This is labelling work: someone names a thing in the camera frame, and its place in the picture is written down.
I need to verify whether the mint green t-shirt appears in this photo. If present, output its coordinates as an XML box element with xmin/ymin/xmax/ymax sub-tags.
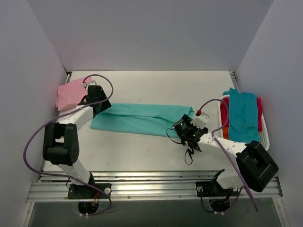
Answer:
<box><xmin>90</xmin><ymin>103</ymin><xmax>194</xmax><ymax>138</ymax></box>

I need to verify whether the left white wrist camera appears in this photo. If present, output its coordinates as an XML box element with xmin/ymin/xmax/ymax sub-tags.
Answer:
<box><xmin>82</xmin><ymin>80</ymin><xmax>97</xmax><ymax>88</ymax></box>

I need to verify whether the red t-shirt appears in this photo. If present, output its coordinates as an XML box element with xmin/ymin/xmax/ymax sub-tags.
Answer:
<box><xmin>220</xmin><ymin>97</ymin><xmax>263</xmax><ymax>131</ymax></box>

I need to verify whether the aluminium rail frame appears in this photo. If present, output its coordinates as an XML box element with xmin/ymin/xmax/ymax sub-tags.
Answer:
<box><xmin>20</xmin><ymin>71</ymin><xmax>283</xmax><ymax>227</ymax></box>

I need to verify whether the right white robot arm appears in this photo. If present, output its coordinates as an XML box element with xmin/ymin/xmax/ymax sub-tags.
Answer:
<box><xmin>172</xmin><ymin>113</ymin><xmax>278</xmax><ymax>195</ymax></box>

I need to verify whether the folded pink t-shirt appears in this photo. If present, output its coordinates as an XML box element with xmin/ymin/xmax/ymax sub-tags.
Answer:
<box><xmin>56</xmin><ymin>78</ymin><xmax>87</xmax><ymax>112</ymax></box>

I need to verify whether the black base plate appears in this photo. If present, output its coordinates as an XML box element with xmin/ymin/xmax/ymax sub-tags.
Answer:
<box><xmin>195</xmin><ymin>181</ymin><xmax>239</xmax><ymax>197</ymax></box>
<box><xmin>67</xmin><ymin>183</ymin><xmax>112</xmax><ymax>200</ymax></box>

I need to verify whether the teal blue t-shirt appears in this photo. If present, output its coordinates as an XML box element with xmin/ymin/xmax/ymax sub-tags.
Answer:
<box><xmin>223</xmin><ymin>88</ymin><xmax>260</xmax><ymax>143</ymax></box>

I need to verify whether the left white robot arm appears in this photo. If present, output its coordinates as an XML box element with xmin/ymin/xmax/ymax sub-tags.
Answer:
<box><xmin>43</xmin><ymin>85</ymin><xmax>111</xmax><ymax>198</ymax></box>

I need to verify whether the orange t-shirt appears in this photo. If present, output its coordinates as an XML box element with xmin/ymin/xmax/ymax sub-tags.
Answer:
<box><xmin>223</xmin><ymin>126</ymin><xmax>229</xmax><ymax>140</ymax></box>

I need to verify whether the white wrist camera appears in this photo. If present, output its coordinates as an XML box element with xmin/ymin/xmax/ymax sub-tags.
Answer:
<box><xmin>82</xmin><ymin>80</ymin><xmax>97</xmax><ymax>88</ymax></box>
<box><xmin>191</xmin><ymin>110</ymin><xmax>210</xmax><ymax>129</ymax></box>

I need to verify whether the white laundry basket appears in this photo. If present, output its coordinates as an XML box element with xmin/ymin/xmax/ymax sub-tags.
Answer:
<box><xmin>218</xmin><ymin>95</ymin><xmax>270</xmax><ymax>151</ymax></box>

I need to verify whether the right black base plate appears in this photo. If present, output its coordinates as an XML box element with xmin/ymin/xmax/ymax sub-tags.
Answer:
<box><xmin>195</xmin><ymin>181</ymin><xmax>239</xmax><ymax>197</ymax></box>

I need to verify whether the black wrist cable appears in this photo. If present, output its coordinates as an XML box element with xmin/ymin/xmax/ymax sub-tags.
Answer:
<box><xmin>165</xmin><ymin>127</ymin><xmax>195</xmax><ymax>166</ymax></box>

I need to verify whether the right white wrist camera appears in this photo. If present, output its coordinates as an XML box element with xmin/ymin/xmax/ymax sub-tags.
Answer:
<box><xmin>191</xmin><ymin>110</ymin><xmax>210</xmax><ymax>129</ymax></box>

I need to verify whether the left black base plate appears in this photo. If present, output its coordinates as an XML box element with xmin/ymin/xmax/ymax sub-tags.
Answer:
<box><xmin>67</xmin><ymin>183</ymin><xmax>112</xmax><ymax>200</ymax></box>

